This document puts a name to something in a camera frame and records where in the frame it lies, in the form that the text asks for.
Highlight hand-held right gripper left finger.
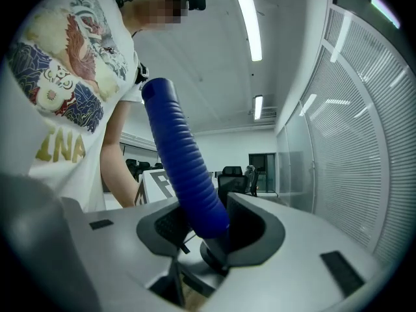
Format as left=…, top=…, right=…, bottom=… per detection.
left=135, top=202, right=198, bottom=259

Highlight person's head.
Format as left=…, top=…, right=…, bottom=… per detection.
left=122, top=0, right=190, bottom=34

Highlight white printed t-shirt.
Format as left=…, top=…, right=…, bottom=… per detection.
left=6, top=0, right=144, bottom=213

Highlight white ceiling tube light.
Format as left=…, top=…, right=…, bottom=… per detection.
left=234, top=0, right=263, bottom=62
left=253, top=95, right=264, bottom=120

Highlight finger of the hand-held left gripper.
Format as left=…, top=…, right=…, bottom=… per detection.
left=199, top=238, right=232, bottom=275

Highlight wide white venetian blind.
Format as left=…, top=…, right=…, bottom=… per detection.
left=300, top=42, right=391, bottom=256

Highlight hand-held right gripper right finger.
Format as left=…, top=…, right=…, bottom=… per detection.
left=225, top=191, right=287, bottom=269

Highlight person's left forearm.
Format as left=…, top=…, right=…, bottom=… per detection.
left=99, top=99, right=141, bottom=209

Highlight dark glass door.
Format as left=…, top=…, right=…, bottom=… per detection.
left=248, top=153, right=278, bottom=194

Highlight black strap buckle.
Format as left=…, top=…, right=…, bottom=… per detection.
left=135, top=62, right=151, bottom=86

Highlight black mesh office chair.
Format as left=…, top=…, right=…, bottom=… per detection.
left=216, top=166, right=248, bottom=204

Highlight office chair with grey jacket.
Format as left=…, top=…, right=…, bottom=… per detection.
left=245, top=164, right=261, bottom=197

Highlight blue mop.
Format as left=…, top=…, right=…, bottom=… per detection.
left=141, top=78, right=232, bottom=272

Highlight ceiling air vent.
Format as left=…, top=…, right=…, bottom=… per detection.
left=248, top=107, right=277, bottom=120

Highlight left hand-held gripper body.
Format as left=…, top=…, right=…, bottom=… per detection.
left=134, top=168, right=183, bottom=208

